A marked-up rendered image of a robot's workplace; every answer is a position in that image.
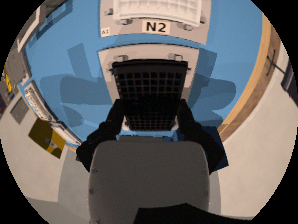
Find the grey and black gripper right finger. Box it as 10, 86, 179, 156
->
176, 99, 225, 175

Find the large beige rectangular block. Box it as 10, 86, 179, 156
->
10, 0, 65, 53

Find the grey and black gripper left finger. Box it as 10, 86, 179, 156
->
76, 99, 125, 173

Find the blue mat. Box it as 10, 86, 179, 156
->
18, 0, 263, 142

